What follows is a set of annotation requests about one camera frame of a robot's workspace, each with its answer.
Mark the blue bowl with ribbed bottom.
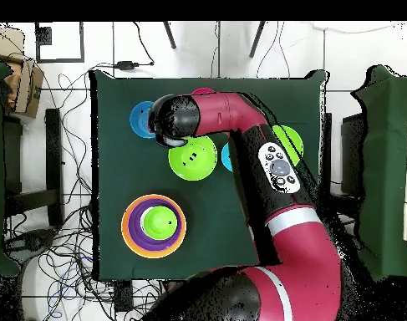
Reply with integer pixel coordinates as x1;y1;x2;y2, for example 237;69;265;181
129;100;157;140

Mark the tangle of floor cables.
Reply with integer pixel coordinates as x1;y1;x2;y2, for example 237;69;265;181
2;71;167;321

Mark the large green bowl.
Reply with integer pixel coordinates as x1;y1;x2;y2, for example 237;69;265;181
167;135;218;182
272;125;305;167

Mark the black stand leg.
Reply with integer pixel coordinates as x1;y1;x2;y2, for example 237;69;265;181
162;21;177;50
248;21;267;59

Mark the purple bowl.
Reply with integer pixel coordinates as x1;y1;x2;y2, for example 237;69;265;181
126;199;183;252

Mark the large orange bowl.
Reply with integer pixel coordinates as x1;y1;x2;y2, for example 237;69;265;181
120;193;187;259

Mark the black base with knob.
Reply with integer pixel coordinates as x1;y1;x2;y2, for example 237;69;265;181
3;228;59;265

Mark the black power adapter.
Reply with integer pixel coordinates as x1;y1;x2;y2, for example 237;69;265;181
115;60;140;71

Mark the cardboard box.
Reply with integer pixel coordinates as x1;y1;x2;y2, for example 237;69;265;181
0;26;45;118

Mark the small light blue bowl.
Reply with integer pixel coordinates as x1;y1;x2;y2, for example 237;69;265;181
221;142;233;172

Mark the black bench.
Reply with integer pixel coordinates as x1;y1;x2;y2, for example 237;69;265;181
3;108;64;228

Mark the small green bowl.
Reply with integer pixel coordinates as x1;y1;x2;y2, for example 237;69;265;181
141;205;179;241

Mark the dark green tablecloth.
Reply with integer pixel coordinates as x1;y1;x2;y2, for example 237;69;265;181
89;69;329;282

